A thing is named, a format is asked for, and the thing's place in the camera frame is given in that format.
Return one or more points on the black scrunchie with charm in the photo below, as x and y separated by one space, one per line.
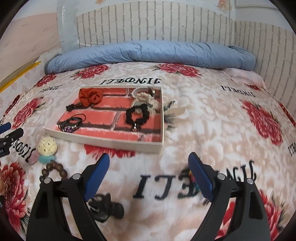
129 115

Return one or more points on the pink headboard panel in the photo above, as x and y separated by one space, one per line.
27 46

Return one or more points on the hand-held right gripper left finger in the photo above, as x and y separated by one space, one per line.
98 176

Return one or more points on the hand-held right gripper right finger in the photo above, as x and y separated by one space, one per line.
201 178

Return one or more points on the brick print lined tray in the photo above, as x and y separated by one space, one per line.
111 126

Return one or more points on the black hair claw clip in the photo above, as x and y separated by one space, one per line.
108 206

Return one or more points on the clear plastic sheet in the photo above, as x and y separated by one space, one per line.
67 34

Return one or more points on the orange fabric scrunchie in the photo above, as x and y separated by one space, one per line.
91 96

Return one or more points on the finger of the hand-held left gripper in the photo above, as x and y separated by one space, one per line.
5 127
13 134

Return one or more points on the rolled blue quilt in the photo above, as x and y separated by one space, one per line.
150 54

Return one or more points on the yellow sheet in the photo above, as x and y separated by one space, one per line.
30 67

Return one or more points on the cream shell-shaped hair clip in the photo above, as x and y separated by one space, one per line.
47 146

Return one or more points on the pale pink pillow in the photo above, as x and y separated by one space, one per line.
245 75

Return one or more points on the pink stone piece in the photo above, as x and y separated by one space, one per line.
34 160

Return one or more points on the red floral printed blanket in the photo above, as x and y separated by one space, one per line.
208 129

